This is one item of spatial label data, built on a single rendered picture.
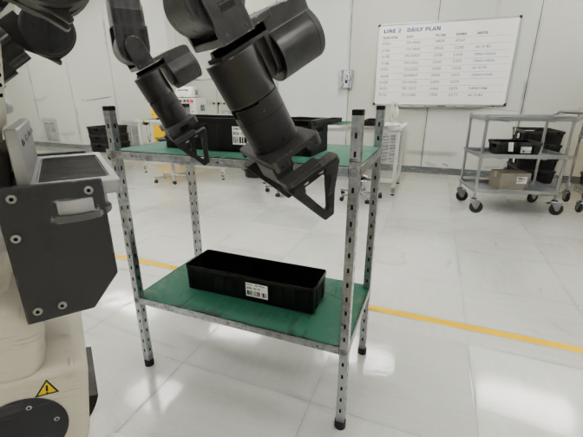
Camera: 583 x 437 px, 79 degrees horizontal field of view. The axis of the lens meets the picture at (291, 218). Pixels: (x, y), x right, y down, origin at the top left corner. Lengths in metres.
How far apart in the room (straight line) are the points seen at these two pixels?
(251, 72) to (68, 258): 0.30
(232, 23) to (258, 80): 0.06
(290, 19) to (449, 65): 5.44
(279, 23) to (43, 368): 0.50
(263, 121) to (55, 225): 0.26
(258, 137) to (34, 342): 0.37
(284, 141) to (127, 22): 0.46
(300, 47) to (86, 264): 0.35
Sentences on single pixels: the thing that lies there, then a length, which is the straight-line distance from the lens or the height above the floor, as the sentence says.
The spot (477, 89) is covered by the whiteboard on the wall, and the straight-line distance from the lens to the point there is 5.84.
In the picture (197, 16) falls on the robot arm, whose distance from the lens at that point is 0.36.
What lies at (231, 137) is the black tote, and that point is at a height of 1.00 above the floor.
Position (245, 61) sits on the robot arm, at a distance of 0.38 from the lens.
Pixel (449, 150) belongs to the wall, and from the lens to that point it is 5.89.
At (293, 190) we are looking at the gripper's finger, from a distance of 0.37.
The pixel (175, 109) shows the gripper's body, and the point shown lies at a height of 1.11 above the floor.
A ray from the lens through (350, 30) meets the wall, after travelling 6.06.
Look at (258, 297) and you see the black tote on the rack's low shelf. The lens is 1.45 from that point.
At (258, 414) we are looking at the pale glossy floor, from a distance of 1.54.
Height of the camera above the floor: 1.13
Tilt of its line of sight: 19 degrees down
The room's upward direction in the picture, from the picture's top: straight up
